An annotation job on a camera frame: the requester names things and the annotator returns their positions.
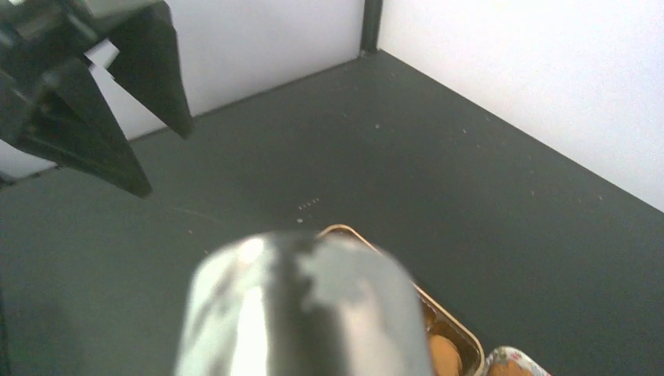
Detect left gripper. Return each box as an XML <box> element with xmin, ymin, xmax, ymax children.
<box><xmin>1</xmin><ymin>1</ymin><xmax>193</xmax><ymax>197</ymax></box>

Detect white and metal tongs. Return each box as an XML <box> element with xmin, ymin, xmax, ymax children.
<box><xmin>173</xmin><ymin>232</ymin><xmax>435</xmax><ymax>375</ymax></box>

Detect gold cookie tin with tray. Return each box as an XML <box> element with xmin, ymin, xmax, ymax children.
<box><xmin>315</xmin><ymin>225</ymin><xmax>484</xmax><ymax>375</ymax></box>

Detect floral serving tray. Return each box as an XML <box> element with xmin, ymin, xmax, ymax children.
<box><xmin>482</xmin><ymin>346</ymin><xmax>551</xmax><ymax>376</ymax></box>

